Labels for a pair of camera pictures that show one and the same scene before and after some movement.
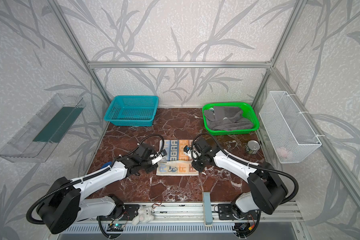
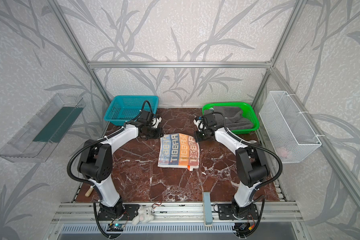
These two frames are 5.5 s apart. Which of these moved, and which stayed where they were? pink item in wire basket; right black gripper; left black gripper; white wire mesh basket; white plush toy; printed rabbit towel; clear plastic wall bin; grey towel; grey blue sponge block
Moved: printed rabbit towel; left black gripper; right black gripper
Stayed: white plush toy; white wire mesh basket; grey blue sponge block; pink item in wire basket; grey towel; clear plastic wall bin
